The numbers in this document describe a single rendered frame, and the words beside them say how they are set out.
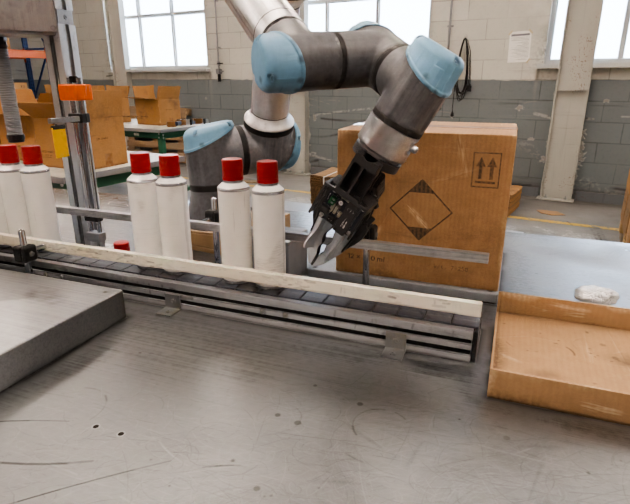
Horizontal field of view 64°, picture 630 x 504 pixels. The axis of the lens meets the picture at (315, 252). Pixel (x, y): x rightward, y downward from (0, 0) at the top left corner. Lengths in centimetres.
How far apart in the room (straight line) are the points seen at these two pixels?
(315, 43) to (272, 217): 26
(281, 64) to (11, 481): 54
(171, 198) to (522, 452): 63
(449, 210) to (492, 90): 514
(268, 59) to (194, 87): 731
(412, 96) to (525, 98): 532
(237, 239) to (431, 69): 39
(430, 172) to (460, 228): 11
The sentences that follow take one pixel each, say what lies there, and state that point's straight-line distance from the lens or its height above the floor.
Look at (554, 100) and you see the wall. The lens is 584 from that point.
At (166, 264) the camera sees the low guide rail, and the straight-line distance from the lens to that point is 90.
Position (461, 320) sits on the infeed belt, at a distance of 76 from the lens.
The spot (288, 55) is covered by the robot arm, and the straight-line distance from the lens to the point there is 68.
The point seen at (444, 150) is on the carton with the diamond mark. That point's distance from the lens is 89.
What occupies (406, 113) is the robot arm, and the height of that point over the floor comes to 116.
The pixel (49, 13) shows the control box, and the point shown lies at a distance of 120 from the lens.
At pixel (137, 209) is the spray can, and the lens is 93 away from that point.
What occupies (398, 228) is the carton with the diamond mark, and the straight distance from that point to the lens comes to 93.
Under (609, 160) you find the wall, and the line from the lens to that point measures 597.
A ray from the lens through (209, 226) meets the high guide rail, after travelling 92.
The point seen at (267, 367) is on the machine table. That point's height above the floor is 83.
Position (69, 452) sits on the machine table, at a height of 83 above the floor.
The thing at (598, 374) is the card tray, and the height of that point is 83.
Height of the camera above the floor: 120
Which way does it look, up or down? 19 degrees down
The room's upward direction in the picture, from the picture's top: straight up
